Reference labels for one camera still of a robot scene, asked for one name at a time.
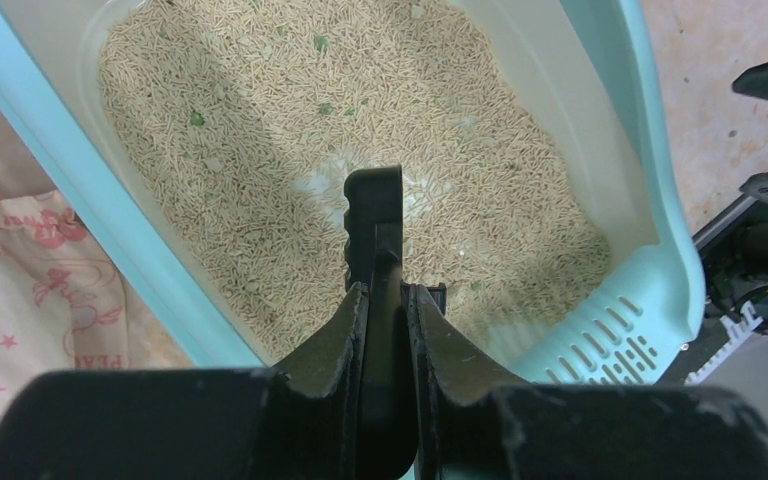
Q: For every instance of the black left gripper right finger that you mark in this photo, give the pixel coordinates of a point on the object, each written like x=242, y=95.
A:
x=477, y=420

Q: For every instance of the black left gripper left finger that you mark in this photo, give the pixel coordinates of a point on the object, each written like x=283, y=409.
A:
x=296, y=420

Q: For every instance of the black slotted litter scoop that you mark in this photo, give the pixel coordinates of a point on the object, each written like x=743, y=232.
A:
x=399, y=406

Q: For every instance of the teal plastic litter box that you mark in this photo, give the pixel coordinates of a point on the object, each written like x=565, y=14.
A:
x=584, y=69

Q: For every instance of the beige cat litter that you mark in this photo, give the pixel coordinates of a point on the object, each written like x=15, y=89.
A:
x=245, y=118

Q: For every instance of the cream pink printed cloth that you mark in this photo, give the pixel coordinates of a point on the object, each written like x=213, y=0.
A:
x=62, y=300

